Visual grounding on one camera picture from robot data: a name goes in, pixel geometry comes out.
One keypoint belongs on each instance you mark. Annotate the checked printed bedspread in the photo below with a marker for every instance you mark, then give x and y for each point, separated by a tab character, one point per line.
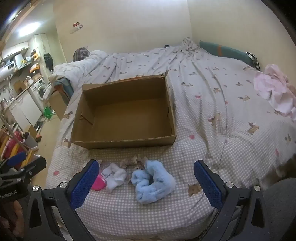
208	115

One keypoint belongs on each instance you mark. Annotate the pink sock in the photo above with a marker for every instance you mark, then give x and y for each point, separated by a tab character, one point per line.
99	183

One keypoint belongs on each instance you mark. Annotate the teal pillow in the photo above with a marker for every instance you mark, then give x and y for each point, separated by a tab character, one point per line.
226	52

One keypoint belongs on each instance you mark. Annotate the white kitchen cabinet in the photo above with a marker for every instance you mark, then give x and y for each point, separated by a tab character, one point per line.
25	109

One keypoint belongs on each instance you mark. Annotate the light blue fuzzy sock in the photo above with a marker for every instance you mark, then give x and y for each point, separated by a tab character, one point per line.
159	183

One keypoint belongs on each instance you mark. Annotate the wooden bedside box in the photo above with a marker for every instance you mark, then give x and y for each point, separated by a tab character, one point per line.
57	104

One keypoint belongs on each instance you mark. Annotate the white washing machine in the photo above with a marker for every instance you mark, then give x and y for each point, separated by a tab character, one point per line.
40	91

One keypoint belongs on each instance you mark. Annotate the pale pink cloth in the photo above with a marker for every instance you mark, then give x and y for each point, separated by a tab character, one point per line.
272	88

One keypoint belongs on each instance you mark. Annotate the black hanging garment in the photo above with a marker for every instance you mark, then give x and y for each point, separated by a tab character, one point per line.
48	60

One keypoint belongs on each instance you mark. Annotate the green plastic stool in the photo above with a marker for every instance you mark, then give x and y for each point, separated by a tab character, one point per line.
49	112

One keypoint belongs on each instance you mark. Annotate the black and white patterned cloth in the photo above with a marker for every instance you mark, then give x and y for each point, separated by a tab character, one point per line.
253	59

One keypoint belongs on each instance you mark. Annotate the white quilt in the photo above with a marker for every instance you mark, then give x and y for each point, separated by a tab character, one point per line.
78	67

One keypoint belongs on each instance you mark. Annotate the red suitcase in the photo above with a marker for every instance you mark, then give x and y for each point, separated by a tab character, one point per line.
11	146

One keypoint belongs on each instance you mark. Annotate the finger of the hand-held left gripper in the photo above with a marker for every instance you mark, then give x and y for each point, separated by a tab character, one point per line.
16	158
34	166

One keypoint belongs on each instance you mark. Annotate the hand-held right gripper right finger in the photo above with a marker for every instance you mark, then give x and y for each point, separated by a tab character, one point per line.
208	183

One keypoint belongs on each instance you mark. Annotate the grey striped cushion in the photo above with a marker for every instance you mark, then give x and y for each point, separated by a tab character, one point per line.
79	54

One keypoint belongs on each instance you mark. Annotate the white sock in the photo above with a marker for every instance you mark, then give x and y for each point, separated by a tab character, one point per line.
115	176

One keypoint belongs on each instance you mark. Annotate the brown cardboard box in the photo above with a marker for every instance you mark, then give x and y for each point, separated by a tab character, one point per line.
129	120

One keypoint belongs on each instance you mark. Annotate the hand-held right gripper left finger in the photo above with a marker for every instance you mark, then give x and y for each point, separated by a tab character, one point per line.
84	183

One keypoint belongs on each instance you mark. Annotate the white water heater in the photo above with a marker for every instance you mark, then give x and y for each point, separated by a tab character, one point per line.
8	68

